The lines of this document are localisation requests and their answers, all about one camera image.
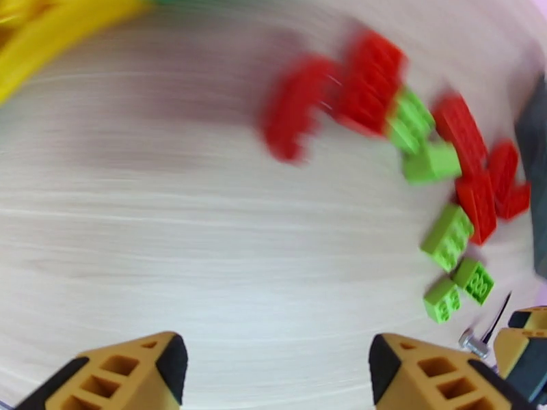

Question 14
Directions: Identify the silver metal bolt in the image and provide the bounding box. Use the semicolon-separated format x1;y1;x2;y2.
459;329;490;359

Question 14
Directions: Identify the large green lego brick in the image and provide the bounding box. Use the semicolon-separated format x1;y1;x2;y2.
420;202;475;273

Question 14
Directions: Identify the small green lego brick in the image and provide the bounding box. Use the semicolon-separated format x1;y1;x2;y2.
452;257;496;306
423;277;462;327
401;141;464;185
384;86;437;156

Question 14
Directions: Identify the red lego brick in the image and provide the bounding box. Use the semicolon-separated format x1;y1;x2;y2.
431;92;490;183
455;172;498;247
258;54;343;164
329;28;409;139
487;139;533;222

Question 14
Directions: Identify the left gripper tan right finger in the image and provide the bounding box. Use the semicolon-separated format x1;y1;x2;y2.
368;333;533;410

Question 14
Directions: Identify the thin black cable tie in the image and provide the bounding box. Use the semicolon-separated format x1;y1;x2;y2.
483;291;512;342

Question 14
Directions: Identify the dark translucent compartment tray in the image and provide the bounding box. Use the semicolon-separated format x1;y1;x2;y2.
514;73;547;277

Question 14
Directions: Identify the left gripper tan left finger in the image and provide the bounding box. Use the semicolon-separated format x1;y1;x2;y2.
12;331;189;410

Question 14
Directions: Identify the yellow plastic bin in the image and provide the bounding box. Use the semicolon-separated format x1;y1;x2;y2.
0;0;150;107

